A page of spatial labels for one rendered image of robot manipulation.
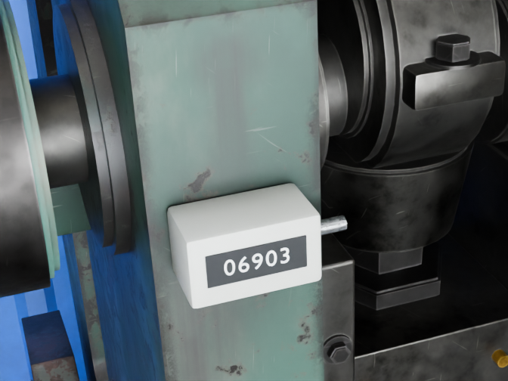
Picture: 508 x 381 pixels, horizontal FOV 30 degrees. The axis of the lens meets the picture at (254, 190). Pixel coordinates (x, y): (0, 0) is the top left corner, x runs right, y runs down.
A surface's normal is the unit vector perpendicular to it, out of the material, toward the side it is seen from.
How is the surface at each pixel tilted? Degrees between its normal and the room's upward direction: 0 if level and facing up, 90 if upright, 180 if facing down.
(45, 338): 14
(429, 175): 100
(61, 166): 107
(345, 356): 90
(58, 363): 31
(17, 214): 94
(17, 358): 90
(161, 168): 90
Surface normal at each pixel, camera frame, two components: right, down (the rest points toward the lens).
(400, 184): 0.04, 0.61
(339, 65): 0.21, -0.23
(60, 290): 0.32, 0.43
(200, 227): -0.05, -0.88
